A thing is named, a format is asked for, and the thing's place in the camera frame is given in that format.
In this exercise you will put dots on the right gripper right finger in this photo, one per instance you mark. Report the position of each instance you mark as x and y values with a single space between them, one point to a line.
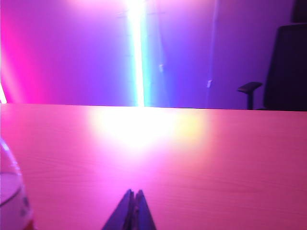
144 213

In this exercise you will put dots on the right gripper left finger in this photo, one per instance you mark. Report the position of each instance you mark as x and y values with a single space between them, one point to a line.
122 213

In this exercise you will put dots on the clear water bottle red label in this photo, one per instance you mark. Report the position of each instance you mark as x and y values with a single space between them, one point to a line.
12 191

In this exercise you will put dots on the vertical glowing light strip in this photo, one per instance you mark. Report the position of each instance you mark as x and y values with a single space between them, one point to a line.
136 60

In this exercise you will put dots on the black office chair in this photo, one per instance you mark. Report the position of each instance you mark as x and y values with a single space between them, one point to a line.
285 72

